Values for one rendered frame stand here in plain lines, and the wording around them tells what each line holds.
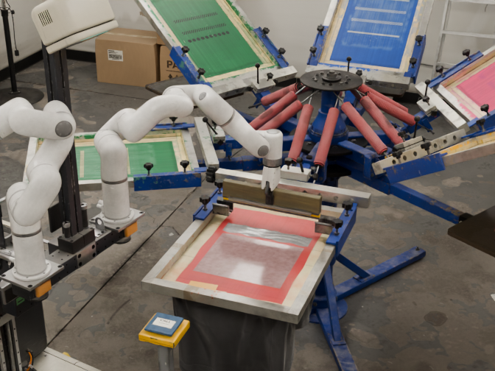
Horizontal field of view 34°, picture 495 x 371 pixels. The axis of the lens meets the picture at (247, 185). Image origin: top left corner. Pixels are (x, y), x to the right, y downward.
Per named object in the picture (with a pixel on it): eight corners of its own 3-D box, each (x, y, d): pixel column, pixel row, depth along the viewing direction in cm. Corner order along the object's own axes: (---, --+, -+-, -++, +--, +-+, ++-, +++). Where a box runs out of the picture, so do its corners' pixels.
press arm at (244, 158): (74, 182, 388) (72, 171, 386) (74, 177, 394) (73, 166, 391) (328, 165, 407) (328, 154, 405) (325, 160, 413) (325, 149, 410)
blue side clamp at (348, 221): (337, 257, 317) (338, 241, 313) (325, 255, 318) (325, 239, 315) (356, 221, 342) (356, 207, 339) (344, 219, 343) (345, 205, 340)
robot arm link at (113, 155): (104, 187, 291) (101, 146, 284) (96, 171, 302) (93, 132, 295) (131, 182, 294) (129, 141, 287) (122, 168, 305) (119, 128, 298)
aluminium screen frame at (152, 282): (297, 324, 276) (297, 315, 274) (141, 289, 294) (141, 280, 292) (353, 218, 342) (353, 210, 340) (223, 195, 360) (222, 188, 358)
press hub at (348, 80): (345, 335, 427) (362, 89, 366) (273, 319, 439) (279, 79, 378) (362, 295, 459) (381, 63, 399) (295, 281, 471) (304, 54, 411)
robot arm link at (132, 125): (176, 84, 283) (160, 67, 299) (98, 158, 284) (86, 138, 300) (201, 110, 291) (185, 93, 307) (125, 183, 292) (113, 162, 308)
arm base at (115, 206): (86, 216, 304) (83, 179, 297) (108, 203, 313) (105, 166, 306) (119, 227, 296) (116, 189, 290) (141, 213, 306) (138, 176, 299)
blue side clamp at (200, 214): (204, 231, 334) (204, 216, 330) (193, 229, 335) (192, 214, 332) (230, 199, 359) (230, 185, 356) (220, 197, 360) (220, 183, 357)
